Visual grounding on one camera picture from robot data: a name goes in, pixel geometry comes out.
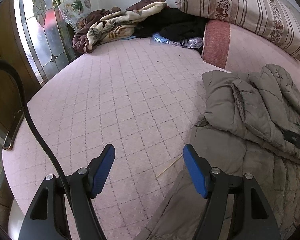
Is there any blue plastic bag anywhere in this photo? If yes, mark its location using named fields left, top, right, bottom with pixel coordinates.
left=152, top=33, right=203, bottom=49

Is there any black braided cable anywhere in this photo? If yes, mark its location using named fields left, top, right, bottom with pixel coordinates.
left=0, top=58, right=75, bottom=205

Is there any olive green puffer jacket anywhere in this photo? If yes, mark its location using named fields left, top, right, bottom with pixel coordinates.
left=138, top=64, right=300, bottom=239

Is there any pink quilted round bed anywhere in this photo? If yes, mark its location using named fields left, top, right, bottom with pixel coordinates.
left=1, top=37, right=300, bottom=240

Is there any black clothes pile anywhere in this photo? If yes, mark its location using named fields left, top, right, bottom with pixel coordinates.
left=133, top=7, right=209, bottom=42

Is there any floral gift bag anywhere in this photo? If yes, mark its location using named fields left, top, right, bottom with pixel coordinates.
left=55, top=0, right=91, bottom=33

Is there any stained glass window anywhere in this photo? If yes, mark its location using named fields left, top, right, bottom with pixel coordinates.
left=14, top=0, right=77, bottom=86

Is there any pink bolster cushion centre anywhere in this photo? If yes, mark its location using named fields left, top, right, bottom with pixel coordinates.
left=202, top=20, right=300, bottom=89

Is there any beige brown patterned blanket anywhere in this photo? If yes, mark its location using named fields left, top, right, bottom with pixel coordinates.
left=72, top=0, right=167, bottom=54

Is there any striped floral pillow left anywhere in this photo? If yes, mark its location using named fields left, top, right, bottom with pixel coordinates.
left=175, top=0, right=300, bottom=61

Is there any thin wooden stick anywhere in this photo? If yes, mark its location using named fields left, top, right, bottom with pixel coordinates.
left=155, top=155, right=182, bottom=178

